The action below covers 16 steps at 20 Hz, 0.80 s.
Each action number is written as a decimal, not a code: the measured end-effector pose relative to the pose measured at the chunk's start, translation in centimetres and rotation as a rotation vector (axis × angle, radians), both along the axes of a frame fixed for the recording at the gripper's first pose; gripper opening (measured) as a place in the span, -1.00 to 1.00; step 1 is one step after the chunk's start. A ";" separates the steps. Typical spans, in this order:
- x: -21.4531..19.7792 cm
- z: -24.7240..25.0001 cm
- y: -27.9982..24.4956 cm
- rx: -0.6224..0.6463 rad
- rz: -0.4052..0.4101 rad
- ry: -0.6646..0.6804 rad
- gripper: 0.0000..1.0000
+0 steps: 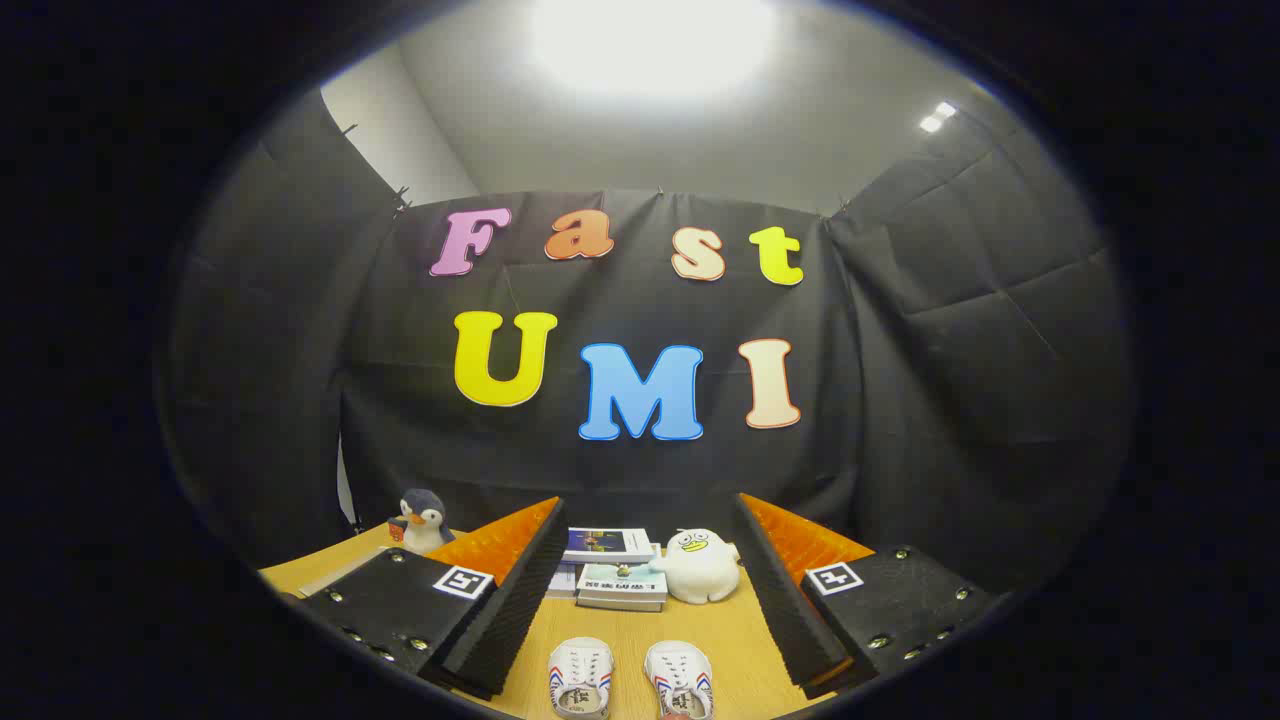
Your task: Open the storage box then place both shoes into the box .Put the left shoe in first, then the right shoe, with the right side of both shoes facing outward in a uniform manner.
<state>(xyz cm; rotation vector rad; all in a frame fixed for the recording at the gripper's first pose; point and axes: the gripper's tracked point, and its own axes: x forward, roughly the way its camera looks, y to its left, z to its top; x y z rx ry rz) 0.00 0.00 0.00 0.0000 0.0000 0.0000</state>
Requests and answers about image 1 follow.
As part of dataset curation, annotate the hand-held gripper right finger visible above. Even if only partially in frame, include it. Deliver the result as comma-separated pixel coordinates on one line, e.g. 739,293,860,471
735,492,996,701

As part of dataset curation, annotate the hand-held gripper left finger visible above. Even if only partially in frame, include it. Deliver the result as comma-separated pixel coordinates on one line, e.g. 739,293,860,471
300,496,569,701

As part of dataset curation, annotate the white canvas shoe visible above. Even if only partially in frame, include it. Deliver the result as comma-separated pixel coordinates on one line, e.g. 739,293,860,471
547,637,615,720
643,640,715,720

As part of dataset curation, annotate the white duck plush toy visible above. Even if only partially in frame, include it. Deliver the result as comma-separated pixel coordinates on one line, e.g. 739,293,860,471
650,528,743,605

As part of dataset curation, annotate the thick white book teal cover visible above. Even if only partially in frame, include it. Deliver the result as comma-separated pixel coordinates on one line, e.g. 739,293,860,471
575,562,669,613

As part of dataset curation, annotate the book with blue picture cover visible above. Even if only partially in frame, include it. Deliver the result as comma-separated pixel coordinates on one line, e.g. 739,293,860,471
562,527,656,564

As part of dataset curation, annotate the grey penguin plush toy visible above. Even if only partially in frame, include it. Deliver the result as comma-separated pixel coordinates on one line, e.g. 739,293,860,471
388,488,457,556

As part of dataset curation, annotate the large ceiling light panel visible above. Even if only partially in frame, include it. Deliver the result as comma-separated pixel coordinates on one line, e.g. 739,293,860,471
525,0,781,101

